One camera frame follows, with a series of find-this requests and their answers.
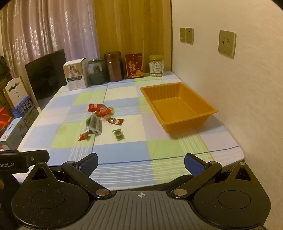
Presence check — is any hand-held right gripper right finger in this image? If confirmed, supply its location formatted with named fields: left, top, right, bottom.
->
left=171, top=153, right=254, bottom=199

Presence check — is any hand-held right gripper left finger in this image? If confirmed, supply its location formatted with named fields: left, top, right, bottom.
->
left=29, top=153, right=112, bottom=199

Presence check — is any green snack packet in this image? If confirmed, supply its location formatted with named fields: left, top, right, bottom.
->
left=86, top=112, right=103, bottom=136

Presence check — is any green candy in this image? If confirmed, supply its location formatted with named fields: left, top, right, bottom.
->
left=112, top=128, right=125, bottom=141

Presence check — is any red snack packet with picture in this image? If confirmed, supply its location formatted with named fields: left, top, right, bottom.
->
left=97, top=105, right=113, bottom=117

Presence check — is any orange plastic tray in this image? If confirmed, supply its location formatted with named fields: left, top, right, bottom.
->
left=140, top=82, right=218, bottom=133

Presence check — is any light blue box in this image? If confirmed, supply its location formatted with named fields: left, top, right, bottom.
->
left=0, top=117, right=28, bottom=151

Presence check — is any red bag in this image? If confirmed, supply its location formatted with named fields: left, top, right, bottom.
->
left=0, top=106, right=13, bottom=138

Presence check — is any blue printed carton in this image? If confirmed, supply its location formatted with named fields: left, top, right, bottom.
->
left=12, top=95, right=40, bottom=129

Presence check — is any white wooden chair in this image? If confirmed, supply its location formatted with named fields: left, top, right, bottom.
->
left=2, top=76, right=30, bottom=107

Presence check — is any black chair back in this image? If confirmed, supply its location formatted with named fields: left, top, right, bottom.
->
left=25, top=49, right=68, bottom=111

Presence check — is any white product box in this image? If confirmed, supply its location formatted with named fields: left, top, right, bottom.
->
left=63, top=58, right=88, bottom=91

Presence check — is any green glass jar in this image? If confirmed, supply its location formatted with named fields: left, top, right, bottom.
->
left=87, top=58, right=107, bottom=85

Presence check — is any brown metal canister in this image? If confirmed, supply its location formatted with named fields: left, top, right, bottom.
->
left=104, top=51, right=124, bottom=83

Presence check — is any clear jar with yellow lid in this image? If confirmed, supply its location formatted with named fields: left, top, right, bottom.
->
left=149, top=54, right=165, bottom=77

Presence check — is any red tin box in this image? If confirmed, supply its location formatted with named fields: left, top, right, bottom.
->
left=125, top=53, right=144, bottom=79

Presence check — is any pink curtain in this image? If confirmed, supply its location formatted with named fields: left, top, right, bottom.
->
left=0, top=0, right=100, bottom=93

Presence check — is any yellow curtain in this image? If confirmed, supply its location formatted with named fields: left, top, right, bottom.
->
left=94, top=0, right=173, bottom=74

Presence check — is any beige wall socket panel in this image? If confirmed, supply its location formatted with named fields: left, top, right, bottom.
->
left=218, top=30, right=237, bottom=59

